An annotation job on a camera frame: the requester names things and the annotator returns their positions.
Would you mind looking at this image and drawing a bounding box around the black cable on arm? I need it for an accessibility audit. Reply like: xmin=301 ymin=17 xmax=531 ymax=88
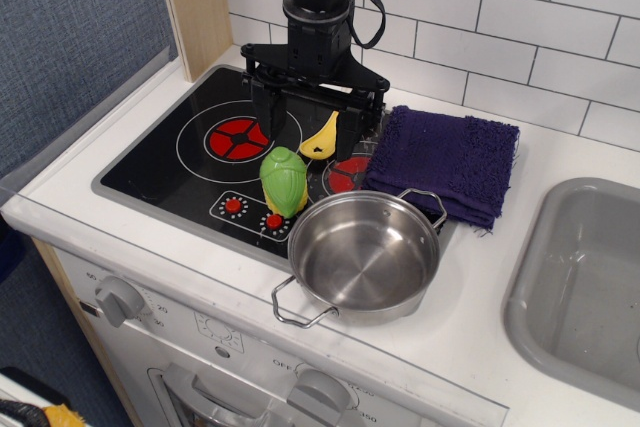
xmin=348 ymin=0 xmax=388 ymax=49

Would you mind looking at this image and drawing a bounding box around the grey oven knob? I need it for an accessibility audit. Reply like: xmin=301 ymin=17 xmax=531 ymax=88
xmin=286 ymin=369 xmax=351 ymax=426

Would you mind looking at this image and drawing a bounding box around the green and yellow toy corn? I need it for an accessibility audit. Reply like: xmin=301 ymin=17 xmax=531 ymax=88
xmin=259 ymin=146 xmax=308 ymax=219

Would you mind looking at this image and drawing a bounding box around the stainless steel pot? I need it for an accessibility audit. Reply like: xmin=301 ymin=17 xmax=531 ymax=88
xmin=273 ymin=189 xmax=448 ymax=329

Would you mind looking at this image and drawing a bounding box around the yellow object at bottom left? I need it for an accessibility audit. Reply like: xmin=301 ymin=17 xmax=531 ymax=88
xmin=43 ymin=404 xmax=86 ymax=427

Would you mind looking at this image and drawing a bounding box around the purple folded towel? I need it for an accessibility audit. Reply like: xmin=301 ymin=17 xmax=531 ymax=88
xmin=362 ymin=106 xmax=520 ymax=231

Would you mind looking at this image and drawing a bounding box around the oven door with handle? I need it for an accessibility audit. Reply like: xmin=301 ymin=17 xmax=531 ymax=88
xmin=158 ymin=363 xmax=365 ymax=426

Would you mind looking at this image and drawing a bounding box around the grey timer knob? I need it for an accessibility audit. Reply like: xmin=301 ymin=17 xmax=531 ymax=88
xmin=95 ymin=276 xmax=145 ymax=328

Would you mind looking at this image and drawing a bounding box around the black toy stove top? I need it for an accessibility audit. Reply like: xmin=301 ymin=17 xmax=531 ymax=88
xmin=91 ymin=64 xmax=457 ymax=273

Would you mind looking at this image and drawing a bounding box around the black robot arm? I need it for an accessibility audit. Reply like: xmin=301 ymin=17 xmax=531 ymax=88
xmin=241 ymin=0 xmax=390 ymax=160

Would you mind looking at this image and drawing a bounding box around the grey sink basin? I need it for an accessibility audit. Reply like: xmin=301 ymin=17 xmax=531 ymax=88
xmin=504 ymin=178 xmax=639 ymax=410

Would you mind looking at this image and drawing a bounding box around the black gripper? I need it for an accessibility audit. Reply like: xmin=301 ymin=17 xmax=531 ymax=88
xmin=241 ymin=21 xmax=389 ymax=161

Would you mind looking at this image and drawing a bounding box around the light wooden post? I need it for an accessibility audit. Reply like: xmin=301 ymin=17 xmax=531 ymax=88
xmin=166 ymin=0 xmax=233 ymax=82

